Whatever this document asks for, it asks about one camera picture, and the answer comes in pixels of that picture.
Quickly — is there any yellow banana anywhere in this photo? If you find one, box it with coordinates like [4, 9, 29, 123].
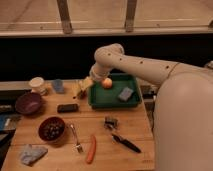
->
[73, 81, 81, 99]

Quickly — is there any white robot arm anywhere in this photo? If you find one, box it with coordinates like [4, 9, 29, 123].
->
[89, 44, 213, 171]

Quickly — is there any blue plastic cup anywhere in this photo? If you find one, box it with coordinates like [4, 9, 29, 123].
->
[51, 79, 65, 94]

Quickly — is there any small dark round tin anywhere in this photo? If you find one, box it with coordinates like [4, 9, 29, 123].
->
[78, 90, 86, 99]

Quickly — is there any green plastic tray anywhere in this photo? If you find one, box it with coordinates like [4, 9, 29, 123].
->
[88, 73, 142, 109]

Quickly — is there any orange peach fruit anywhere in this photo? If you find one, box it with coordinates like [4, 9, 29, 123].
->
[101, 78, 112, 89]

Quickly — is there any black rectangular block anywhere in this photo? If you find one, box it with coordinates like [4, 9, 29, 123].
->
[57, 104, 79, 113]

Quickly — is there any grey sponge in tray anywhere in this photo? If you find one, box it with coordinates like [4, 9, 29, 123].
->
[118, 87, 133, 101]

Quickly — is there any small dark metal clip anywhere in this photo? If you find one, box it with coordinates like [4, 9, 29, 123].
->
[104, 116, 118, 130]

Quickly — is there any white ceramic mug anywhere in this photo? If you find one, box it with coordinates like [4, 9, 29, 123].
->
[29, 77, 47, 95]

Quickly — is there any dark red bowl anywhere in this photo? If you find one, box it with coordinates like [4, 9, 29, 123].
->
[38, 117, 65, 143]

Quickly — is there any purple bowl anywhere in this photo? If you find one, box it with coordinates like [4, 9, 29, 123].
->
[15, 92, 42, 115]

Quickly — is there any silver fork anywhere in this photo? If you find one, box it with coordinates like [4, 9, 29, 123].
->
[70, 124, 83, 153]

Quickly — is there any orange carrot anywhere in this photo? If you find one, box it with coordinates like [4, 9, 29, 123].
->
[86, 135, 96, 164]

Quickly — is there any blue grey cloth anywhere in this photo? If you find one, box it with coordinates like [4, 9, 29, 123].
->
[20, 144, 48, 166]

